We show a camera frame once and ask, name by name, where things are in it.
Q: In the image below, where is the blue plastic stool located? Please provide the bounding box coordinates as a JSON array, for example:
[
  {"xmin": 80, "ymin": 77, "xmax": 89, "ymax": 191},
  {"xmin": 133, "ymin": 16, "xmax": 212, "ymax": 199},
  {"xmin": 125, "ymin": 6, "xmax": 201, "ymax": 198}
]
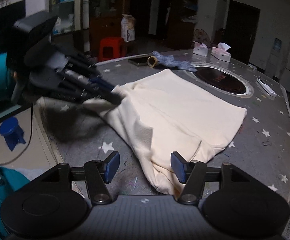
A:
[{"xmin": 0, "ymin": 116, "xmax": 26, "ymax": 151}]

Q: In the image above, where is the blue knitted work glove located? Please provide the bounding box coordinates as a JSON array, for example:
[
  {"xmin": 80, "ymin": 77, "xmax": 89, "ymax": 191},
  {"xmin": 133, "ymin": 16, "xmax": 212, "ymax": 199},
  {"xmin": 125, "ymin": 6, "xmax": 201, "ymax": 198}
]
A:
[{"xmin": 147, "ymin": 51, "xmax": 197, "ymax": 72}]

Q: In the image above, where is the dark storage shelf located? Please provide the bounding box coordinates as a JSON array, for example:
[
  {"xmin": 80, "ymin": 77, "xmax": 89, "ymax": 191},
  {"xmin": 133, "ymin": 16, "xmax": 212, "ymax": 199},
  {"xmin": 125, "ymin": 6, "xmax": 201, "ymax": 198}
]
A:
[{"xmin": 50, "ymin": 0, "xmax": 124, "ymax": 56}]

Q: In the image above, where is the white remote control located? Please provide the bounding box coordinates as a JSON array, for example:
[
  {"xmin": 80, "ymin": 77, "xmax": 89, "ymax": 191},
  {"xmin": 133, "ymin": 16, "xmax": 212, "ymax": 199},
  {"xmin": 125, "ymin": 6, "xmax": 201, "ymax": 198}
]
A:
[{"xmin": 256, "ymin": 79, "xmax": 277, "ymax": 98}]

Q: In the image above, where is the brown paper bag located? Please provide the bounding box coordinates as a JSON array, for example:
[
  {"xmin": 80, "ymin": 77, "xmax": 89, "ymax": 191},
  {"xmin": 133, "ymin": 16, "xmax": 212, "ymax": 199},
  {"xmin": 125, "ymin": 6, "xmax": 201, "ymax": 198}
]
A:
[{"xmin": 121, "ymin": 14, "xmax": 135, "ymax": 42}]

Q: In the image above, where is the red plastic stool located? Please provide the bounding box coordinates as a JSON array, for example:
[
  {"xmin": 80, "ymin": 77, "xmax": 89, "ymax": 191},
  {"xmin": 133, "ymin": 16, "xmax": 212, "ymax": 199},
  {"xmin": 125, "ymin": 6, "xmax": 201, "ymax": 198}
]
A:
[{"xmin": 98, "ymin": 37, "xmax": 127, "ymax": 62}]

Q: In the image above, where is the pink tissue box near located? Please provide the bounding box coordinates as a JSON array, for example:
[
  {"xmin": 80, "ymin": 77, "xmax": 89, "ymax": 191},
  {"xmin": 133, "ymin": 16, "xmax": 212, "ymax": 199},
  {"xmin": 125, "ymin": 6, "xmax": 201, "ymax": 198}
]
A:
[{"xmin": 193, "ymin": 41, "xmax": 208, "ymax": 57}]

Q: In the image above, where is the pink tissue box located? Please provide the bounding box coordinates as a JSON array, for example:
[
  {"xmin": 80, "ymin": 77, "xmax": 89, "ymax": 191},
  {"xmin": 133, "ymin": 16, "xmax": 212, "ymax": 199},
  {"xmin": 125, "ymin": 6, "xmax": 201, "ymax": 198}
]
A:
[
  {"xmin": 193, "ymin": 41, "xmax": 208, "ymax": 57},
  {"xmin": 211, "ymin": 42, "xmax": 231, "ymax": 62}
]

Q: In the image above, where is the black smartphone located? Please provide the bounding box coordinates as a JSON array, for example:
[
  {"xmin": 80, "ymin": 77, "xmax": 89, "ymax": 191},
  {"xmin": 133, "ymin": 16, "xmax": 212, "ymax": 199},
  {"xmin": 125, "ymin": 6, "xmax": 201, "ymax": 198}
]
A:
[{"xmin": 128, "ymin": 56, "xmax": 157, "ymax": 67}]

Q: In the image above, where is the water dispenser with bottle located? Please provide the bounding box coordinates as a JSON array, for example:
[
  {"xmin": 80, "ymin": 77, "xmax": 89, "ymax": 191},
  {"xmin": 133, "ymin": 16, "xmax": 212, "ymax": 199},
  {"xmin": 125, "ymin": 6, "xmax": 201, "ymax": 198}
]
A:
[{"xmin": 265, "ymin": 38, "xmax": 282, "ymax": 79}]

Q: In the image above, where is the pink tissue box far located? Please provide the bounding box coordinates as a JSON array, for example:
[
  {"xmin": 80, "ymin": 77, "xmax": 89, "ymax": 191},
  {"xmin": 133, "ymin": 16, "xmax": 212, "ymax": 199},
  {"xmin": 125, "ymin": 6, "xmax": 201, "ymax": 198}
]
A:
[{"xmin": 211, "ymin": 42, "xmax": 231, "ymax": 62}]

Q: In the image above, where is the cream white garment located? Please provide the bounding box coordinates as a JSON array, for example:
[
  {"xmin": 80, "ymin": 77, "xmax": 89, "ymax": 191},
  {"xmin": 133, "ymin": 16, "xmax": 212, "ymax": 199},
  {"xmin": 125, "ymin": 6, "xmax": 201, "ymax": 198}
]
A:
[{"xmin": 84, "ymin": 69, "xmax": 247, "ymax": 196}]

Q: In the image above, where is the round black induction cooktop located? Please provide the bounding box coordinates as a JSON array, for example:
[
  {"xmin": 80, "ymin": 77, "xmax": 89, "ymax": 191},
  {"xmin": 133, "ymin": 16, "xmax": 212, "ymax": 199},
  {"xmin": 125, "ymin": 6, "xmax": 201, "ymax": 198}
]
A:
[{"xmin": 185, "ymin": 62, "xmax": 254, "ymax": 98}]

